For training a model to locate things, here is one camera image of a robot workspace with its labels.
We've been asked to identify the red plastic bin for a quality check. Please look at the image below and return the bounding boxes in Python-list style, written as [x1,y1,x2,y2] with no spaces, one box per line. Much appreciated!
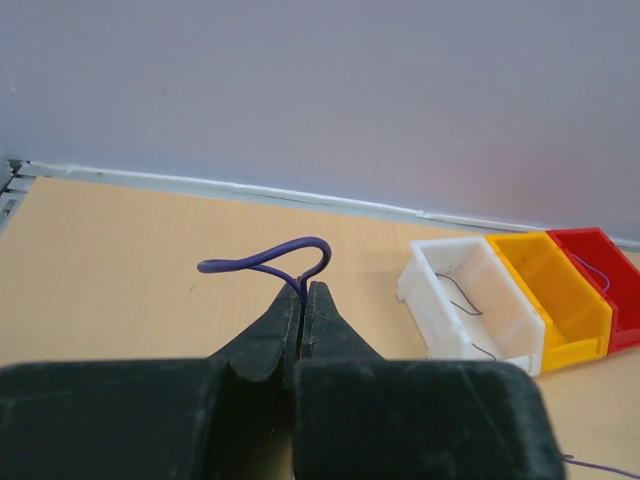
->
[546,227,639,355]

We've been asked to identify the purple wire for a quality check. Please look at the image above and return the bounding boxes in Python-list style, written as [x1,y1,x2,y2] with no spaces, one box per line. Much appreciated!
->
[569,252,614,301]
[559,453,640,476]
[432,272,499,362]
[196,236,333,309]

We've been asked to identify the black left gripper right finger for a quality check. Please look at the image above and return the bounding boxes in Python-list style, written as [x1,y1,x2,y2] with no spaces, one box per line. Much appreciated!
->
[293,282,565,479]

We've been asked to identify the yellow plastic bin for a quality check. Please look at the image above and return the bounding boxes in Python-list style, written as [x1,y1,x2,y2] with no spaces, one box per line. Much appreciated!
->
[486,232,613,373]

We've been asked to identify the white plastic bin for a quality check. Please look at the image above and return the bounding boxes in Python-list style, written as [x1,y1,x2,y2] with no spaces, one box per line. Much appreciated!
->
[397,236,545,376]

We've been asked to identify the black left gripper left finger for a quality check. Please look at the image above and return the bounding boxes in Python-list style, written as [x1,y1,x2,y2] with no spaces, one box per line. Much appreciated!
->
[1,287,300,479]

